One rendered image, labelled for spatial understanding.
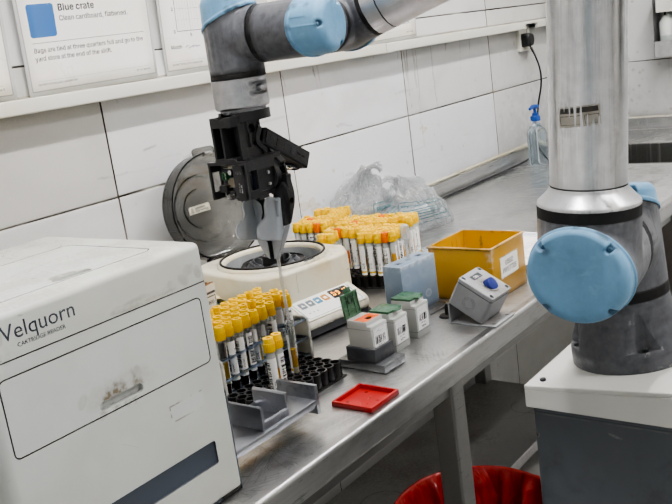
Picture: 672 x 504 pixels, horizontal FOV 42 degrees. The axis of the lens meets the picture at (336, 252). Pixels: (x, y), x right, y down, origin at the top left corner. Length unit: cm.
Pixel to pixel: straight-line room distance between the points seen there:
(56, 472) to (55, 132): 87
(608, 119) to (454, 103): 176
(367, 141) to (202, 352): 142
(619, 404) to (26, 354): 68
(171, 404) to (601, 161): 53
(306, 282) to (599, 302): 69
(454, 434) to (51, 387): 76
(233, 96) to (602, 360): 58
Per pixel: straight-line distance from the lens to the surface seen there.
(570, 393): 115
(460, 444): 146
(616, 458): 119
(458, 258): 161
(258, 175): 119
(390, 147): 242
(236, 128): 119
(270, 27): 114
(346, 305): 135
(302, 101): 212
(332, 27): 113
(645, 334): 117
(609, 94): 99
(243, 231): 124
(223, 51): 118
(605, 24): 98
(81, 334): 88
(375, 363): 134
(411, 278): 154
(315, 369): 132
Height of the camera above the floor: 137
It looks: 13 degrees down
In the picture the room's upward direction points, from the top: 8 degrees counter-clockwise
